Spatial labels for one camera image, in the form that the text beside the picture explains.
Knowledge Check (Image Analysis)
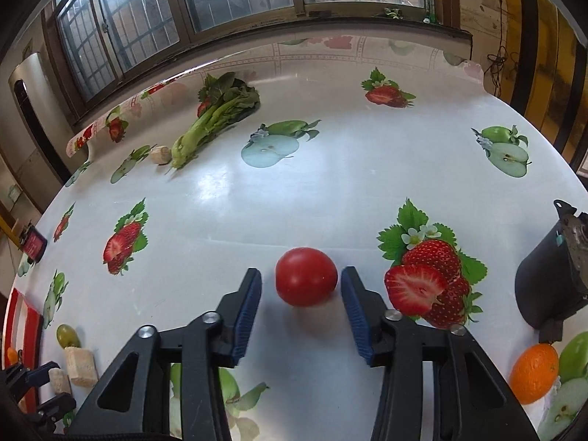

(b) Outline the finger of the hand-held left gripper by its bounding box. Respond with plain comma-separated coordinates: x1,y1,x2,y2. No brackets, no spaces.
21,392,77,433
2,362,60,400

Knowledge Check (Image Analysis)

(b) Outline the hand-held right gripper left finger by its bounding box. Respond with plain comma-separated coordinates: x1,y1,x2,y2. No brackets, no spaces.
67,267,262,441

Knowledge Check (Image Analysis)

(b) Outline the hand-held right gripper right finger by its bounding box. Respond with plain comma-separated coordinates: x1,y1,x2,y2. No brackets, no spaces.
340,265,540,441

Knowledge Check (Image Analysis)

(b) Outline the green round fruit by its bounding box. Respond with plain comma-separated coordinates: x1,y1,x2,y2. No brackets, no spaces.
56,324,81,348

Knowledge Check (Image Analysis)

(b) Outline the red rimmed white tray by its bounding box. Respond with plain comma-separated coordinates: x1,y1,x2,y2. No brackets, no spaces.
2,287,44,396

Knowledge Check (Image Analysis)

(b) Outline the red tomato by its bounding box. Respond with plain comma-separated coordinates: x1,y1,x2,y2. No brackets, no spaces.
275,247,338,308

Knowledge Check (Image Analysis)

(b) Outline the black canister red label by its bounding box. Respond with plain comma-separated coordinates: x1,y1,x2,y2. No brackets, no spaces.
21,225,48,262

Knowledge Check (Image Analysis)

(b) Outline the black cup with straw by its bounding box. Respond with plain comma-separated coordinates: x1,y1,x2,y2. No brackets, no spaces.
514,200,588,343

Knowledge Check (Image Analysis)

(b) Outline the green bok choy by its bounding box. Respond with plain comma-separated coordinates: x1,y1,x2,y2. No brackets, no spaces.
171,72,261,169

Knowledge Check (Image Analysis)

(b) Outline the standing tower air conditioner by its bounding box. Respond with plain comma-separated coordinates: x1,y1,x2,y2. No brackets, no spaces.
8,52,72,184

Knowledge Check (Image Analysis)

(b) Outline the barred window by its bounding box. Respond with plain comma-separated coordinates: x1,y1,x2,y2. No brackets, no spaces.
43,0,460,115

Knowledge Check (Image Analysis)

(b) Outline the golden metal door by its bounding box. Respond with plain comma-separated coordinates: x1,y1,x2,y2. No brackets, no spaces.
501,0,588,175

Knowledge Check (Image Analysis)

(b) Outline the black wall cable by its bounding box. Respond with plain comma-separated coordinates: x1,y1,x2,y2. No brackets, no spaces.
487,0,510,97

